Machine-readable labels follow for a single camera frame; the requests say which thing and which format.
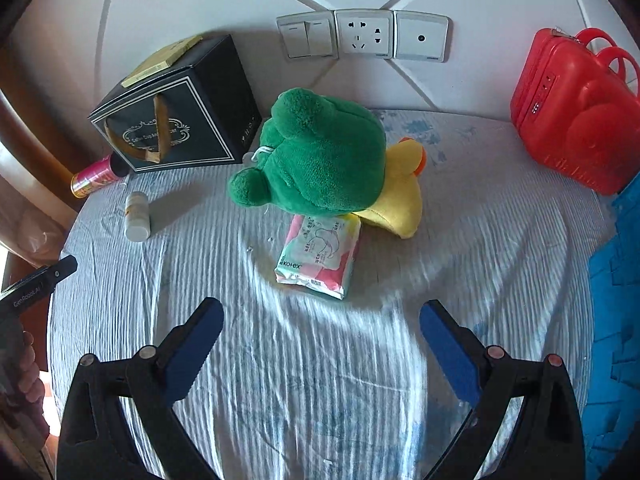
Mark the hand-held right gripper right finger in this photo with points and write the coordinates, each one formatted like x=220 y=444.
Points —
x=450 y=355

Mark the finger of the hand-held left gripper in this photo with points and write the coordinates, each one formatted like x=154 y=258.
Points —
x=60 y=267

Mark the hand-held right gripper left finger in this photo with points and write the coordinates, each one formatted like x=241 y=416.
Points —
x=192 y=355

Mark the pink and white pad pack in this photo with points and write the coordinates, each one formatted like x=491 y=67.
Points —
x=320 y=255

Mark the blue plastic crate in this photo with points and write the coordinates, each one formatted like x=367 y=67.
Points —
x=615 y=310

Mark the person's left hand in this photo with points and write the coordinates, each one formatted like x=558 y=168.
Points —
x=22 y=390

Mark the small white bottle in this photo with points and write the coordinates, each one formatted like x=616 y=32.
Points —
x=137 y=220

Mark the pink and yellow can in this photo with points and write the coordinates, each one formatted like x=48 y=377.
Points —
x=95 y=177

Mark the blue striped bed sheet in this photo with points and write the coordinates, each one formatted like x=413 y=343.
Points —
x=300 y=385

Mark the yellow duck plush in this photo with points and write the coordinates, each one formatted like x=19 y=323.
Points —
x=395 y=195

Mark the black gift box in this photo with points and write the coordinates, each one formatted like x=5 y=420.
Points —
x=210 y=110

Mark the yellow notepad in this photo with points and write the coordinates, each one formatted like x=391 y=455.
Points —
x=160 y=60

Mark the dark green frog plush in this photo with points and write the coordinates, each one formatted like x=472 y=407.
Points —
x=320 y=160

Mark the red small suitcase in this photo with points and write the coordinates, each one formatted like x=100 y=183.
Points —
x=565 y=115

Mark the white wall socket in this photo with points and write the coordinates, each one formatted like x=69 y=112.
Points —
x=364 y=34

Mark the white wall switch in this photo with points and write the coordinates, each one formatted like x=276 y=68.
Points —
x=306 y=35

